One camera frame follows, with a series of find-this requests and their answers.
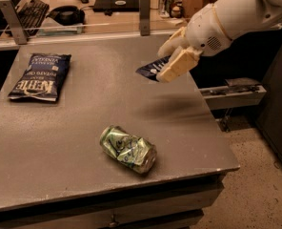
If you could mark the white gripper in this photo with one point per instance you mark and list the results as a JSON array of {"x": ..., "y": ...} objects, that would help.
[{"x": 205, "y": 32}]

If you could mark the blue rxbar blueberry wrapper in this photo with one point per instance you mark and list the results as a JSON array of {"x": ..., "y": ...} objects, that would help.
[{"x": 152, "y": 69}]

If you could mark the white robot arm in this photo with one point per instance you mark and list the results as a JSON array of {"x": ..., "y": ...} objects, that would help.
[{"x": 239, "y": 17}]

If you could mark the silver drink can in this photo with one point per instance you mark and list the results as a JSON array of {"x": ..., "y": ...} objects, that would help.
[{"x": 164, "y": 7}]

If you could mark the crushed green soda can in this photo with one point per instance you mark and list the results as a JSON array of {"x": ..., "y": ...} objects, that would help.
[{"x": 133, "y": 151}]

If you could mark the small round brown jar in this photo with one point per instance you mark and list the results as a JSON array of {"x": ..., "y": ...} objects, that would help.
[{"x": 176, "y": 12}]

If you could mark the black laptop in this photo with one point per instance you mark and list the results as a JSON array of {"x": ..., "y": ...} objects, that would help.
[{"x": 116, "y": 5}]

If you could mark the black headphones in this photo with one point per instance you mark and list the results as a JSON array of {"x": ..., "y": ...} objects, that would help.
[{"x": 67, "y": 15}]

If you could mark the blue Kettle chips bag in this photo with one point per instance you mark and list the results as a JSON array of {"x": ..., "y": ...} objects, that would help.
[{"x": 43, "y": 78}]

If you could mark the black keyboard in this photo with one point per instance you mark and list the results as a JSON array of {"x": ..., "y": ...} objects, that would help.
[{"x": 32, "y": 15}]

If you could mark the grey metal bracket middle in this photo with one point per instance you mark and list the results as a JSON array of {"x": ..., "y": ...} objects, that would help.
[{"x": 144, "y": 17}]

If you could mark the grey metal bracket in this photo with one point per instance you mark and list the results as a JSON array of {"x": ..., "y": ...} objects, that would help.
[
  {"x": 18, "y": 33},
  {"x": 144, "y": 17}
]

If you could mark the grey drawer with handle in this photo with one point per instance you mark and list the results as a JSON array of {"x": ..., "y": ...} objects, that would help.
[{"x": 174, "y": 209}]

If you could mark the grey metal bracket left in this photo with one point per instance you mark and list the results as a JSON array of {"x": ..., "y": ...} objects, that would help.
[{"x": 18, "y": 33}]

